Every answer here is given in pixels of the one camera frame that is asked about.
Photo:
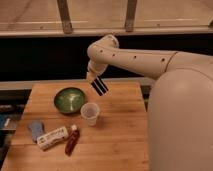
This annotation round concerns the green ceramic bowl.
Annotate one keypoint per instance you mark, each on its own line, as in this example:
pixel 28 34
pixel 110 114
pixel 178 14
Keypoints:
pixel 69 100

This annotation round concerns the white rectangular box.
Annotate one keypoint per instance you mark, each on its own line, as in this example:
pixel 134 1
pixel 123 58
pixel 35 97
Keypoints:
pixel 49 139

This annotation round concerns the right metal frame leg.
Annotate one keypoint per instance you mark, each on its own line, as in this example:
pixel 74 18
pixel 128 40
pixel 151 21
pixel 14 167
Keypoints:
pixel 130 15

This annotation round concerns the metal frame leg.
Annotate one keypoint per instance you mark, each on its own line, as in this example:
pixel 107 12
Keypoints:
pixel 130 15
pixel 65 16

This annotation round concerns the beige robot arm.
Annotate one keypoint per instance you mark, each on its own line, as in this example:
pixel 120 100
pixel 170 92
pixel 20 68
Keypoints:
pixel 180 106

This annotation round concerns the beige and yellow gripper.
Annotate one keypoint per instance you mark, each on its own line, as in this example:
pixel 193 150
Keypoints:
pixel 95 69

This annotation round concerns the black striped eraser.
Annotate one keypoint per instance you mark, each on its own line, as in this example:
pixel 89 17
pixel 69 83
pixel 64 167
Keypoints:
pixel 99 86

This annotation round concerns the left metal frame leg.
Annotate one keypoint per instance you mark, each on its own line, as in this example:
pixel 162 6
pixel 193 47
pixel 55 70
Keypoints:
pixel 65 16

